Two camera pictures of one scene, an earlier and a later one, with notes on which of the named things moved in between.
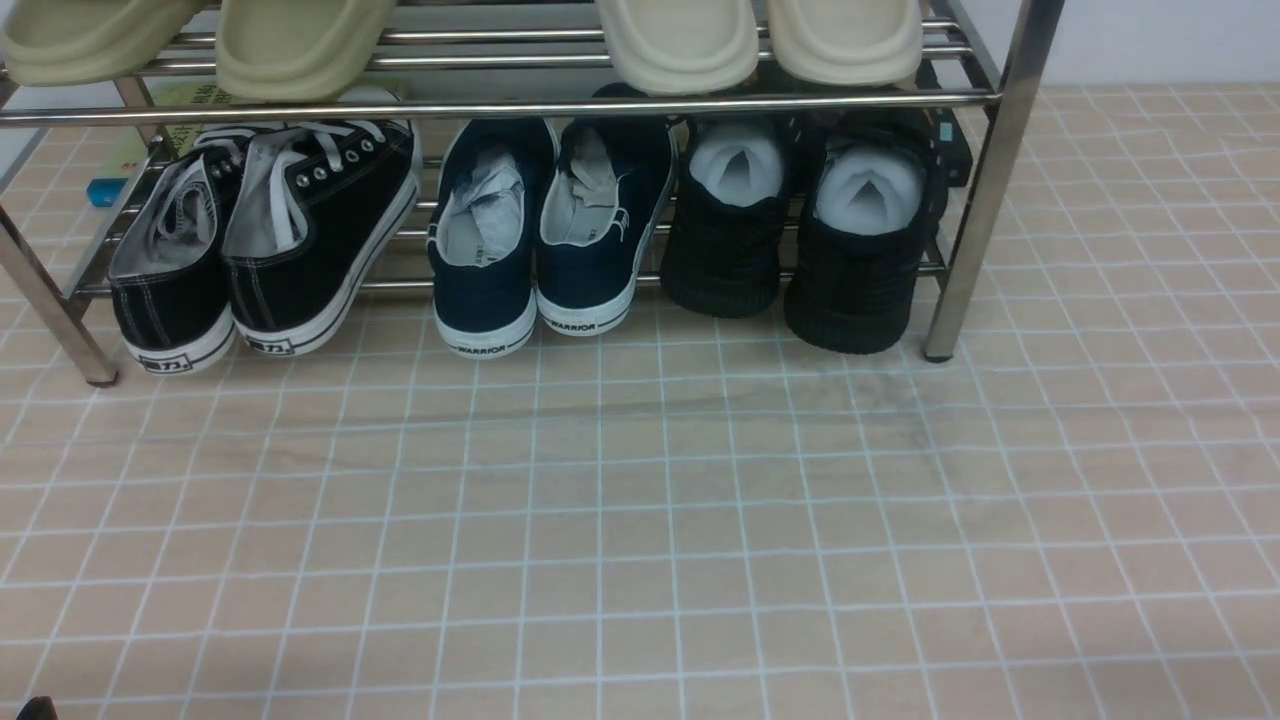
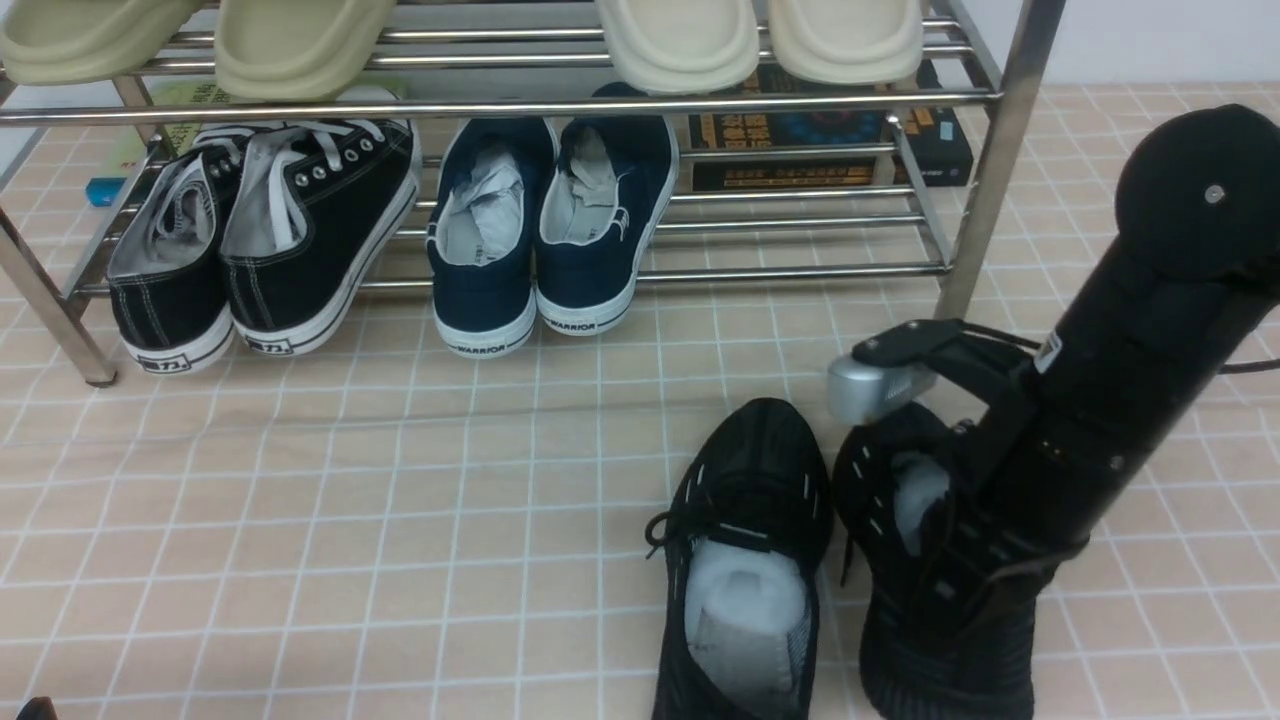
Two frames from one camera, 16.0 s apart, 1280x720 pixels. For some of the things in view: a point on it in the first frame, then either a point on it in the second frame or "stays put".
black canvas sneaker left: [169, 283] stays put
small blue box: [103, 192] stays put
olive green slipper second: [296, 51] stays put
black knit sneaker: [723, 248] -> [747, 536]
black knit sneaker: [878, 181] -> [920, 658]
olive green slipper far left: [65, 43] stays put
